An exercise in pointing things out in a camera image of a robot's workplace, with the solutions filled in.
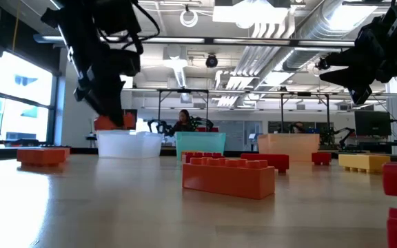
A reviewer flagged small red-orange block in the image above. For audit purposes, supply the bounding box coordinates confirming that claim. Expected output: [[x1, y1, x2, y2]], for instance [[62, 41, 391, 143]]
[[311, 152, 333, 167]]

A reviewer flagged yellow two-by-four block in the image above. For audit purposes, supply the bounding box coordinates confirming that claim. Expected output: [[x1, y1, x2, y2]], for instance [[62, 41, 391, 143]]
[[338, 154, 391, 174]]

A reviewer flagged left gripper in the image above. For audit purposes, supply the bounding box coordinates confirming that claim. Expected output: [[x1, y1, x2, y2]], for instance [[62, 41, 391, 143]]
[[60, 20, 126, 127]]

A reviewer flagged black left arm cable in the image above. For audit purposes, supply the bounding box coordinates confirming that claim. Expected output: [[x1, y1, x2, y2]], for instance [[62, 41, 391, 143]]
[[105, 0, 161, 55]]

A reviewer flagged teal plastic bin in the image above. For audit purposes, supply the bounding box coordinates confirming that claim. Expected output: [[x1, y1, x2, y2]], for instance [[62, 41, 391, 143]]
[[175, 131, 227, 161]]

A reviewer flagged white ceiling light panel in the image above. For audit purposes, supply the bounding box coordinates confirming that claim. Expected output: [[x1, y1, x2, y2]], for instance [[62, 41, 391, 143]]
[[212, 0, 291, 25]]

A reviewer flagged black overhead camera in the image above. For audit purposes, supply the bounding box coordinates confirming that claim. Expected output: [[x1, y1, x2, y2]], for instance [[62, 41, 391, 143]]
[[205, 54, 219, 69]]

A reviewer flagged orange two-by-four block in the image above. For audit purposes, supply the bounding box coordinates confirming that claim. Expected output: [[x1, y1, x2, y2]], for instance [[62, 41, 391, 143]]
[[93, 112, 138, 132]]

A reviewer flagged red-orange two-by-four block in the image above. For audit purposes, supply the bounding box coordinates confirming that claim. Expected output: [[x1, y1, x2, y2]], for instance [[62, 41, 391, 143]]
[[16, 147, 72, 169]]

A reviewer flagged person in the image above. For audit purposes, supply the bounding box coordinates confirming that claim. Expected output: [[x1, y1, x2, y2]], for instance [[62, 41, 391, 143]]
[[170, 109, 196, 136], [290, 121, 307, 134]]

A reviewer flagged large bright window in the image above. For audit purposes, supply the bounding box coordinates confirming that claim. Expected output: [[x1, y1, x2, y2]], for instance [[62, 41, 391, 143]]
[[0, 51, 57, 144]]

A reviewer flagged white translucent plastic bin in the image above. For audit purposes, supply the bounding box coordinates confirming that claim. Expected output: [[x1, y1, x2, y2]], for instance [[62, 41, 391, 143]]
[[96, 130, 164, 160]]

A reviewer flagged silver ceiling duct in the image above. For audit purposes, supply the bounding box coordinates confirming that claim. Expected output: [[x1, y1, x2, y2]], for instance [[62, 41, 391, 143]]
[[283, 0, 380, 72]]

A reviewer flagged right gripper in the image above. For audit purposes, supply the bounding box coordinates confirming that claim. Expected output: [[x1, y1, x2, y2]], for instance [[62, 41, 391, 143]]
[[316, 0, 397, 106]]

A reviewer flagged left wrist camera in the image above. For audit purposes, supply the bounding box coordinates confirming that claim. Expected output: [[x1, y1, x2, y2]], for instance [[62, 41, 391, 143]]
[[108, 48, 141, 77]]

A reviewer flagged red two-by-four block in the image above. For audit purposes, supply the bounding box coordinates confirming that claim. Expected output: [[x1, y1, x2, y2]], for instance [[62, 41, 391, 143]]
[[184, 151, 225, 165], [240, 153, 290, 174]]

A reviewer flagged white coiled ceiling cable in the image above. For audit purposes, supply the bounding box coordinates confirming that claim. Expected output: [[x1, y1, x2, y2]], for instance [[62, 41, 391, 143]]
[[179, 8, 199, 28]]

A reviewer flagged orange tall two-by-four brick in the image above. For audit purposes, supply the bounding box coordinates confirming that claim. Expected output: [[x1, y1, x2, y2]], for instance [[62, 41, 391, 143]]
[[181, 156, 276, 201]]

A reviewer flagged black background rig stand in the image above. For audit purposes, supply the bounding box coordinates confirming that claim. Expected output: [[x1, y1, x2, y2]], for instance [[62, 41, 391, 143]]
[[156, 88, 210, 132], [280, 91, 331, 134]]

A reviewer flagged black computer monitor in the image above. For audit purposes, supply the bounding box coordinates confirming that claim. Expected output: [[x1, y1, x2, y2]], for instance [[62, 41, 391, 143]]
[[354, 110, 392, 137]]

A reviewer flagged orange plastic bin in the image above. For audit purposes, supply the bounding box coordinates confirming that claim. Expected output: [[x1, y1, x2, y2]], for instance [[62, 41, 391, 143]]
[[257, 133, 320, 163]]

